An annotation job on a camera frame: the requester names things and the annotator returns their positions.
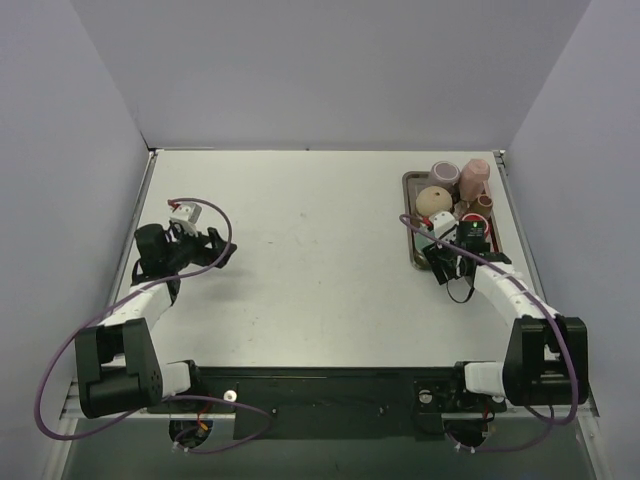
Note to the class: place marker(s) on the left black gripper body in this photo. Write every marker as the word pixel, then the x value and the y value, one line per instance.
pixel 203 248

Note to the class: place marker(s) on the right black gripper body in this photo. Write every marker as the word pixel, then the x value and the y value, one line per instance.
pixel 441 261

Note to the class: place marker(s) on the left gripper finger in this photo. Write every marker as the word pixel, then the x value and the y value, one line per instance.
pixel 217 242
pixel 218 258

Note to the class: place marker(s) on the red mug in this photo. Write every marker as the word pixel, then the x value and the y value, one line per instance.
pixel 476 218

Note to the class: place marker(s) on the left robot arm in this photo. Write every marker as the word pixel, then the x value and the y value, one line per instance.
pixel 117 366

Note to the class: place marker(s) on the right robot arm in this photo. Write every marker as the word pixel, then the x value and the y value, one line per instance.
pixel 546 360

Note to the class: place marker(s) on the beige round mug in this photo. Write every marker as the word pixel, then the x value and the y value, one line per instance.
pixel 432 200

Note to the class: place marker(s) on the purple mug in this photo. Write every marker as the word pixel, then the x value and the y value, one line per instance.
pixel 444 174

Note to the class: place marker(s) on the pink faceted mug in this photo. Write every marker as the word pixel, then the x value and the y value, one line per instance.
pixel 472 179

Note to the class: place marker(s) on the small brown cup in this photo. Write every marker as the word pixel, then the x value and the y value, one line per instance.
pixel 484 205

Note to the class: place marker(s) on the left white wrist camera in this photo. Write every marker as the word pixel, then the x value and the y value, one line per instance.
pixel 184 216

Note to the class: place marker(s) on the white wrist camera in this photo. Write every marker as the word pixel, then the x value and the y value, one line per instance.
pixel 441 225
pixel 184 216

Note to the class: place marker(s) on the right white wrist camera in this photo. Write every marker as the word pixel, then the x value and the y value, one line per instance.
pixel 441 225

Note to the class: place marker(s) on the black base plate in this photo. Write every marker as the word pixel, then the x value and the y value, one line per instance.
pixel 337 403

